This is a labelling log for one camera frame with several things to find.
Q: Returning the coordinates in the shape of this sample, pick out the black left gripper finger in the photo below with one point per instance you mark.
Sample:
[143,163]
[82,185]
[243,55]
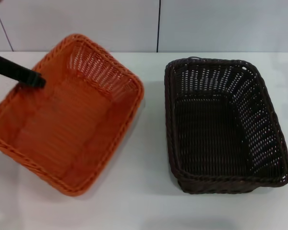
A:
[19,73]

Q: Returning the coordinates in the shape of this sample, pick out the orange wicker basket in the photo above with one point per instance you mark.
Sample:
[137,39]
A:
[74,131]

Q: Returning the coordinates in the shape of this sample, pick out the dark brown wicker basket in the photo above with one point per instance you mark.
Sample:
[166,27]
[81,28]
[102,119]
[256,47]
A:
[206,134]

